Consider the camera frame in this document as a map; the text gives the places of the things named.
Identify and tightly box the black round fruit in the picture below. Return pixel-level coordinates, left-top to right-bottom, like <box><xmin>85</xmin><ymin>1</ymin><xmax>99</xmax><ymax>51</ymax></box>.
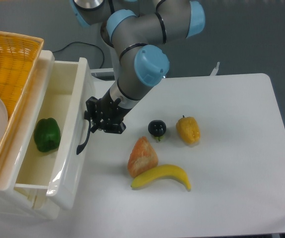
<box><xmin>148</xmin><ymin>120</ymin><xmax>167</xmax><ymax>142</ymax></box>

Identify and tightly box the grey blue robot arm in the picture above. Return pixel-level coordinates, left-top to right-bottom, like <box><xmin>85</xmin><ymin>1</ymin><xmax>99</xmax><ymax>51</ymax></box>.
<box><xmin>71</xmin><ymin>0</ymin><xmax>206</xmax><ymax>134</ymax></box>

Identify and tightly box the yellow bell pepper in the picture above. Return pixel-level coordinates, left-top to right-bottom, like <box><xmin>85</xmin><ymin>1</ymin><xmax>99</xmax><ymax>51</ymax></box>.
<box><xmin>176</xmin><ymin>116</ymin><xmax>201</xmax><ymax>145</ymax></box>

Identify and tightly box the green bell pepper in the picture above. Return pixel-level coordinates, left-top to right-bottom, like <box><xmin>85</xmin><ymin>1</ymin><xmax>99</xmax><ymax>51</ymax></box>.
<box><xmin>33</xmin><ymin>118</ymin><xmax>61</xmax><ymax>153</ymax></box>

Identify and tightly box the black top drawer handle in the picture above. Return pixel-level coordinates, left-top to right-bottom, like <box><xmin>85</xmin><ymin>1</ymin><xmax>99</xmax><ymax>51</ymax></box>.
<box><xmin>76</xmin><ymin>119</ymin><xmax>91</xmax><ymax>155</ymax></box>

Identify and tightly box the metal table bracket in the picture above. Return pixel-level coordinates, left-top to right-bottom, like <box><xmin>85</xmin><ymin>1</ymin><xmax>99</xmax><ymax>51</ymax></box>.
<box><xmin>210</xmin><ymin>61</ymin><xmax>220</xmax><ymax>76</ymax></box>

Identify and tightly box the yellow banana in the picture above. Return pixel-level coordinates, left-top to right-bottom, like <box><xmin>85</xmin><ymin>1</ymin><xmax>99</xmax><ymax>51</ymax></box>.
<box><xmin>131</xmin><ymin>164</ymin><xmax>192</xmax><ymax>191</ymax></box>

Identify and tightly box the black cable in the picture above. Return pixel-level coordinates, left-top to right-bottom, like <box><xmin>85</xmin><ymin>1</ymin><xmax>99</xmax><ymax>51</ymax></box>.
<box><xmin>52</xmin><ymin>41</ymin><xmax>105</xmax><ymax>67</ymax></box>

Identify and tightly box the orange woven basket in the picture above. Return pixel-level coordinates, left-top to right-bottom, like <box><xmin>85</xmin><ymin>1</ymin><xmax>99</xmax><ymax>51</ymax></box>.
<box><xmin>0</xmin><ymin>31</ymin><xmax>44</xmax><ymax>160</ymax></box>

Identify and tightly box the orange peeled segment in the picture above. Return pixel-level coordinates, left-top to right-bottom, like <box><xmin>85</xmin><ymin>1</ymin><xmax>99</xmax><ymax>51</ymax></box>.
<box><xmin>127</xmin><ymin>136</ymin><xmax>158</xmax><ymax>178</ymax></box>

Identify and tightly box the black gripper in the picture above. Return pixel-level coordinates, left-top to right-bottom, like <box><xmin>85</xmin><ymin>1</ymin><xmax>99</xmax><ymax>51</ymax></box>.
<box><xmin>84</xmin><ymin>90</ymin><xmax>130</xmax><ymax>134</ymax></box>

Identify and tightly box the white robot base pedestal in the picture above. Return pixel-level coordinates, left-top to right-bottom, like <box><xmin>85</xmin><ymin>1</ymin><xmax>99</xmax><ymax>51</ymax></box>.
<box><xmin>100</xmin><ymin>21</ymin><xmax>121</xmax><ymax>80</ymax></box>

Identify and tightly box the white drawer cabinet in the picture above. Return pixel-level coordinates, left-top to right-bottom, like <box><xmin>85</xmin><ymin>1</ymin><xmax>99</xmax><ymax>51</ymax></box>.
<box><xmin>0</xmin><ymin>50</ymin><xmax>60</xmax><ymax>219</ymax></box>

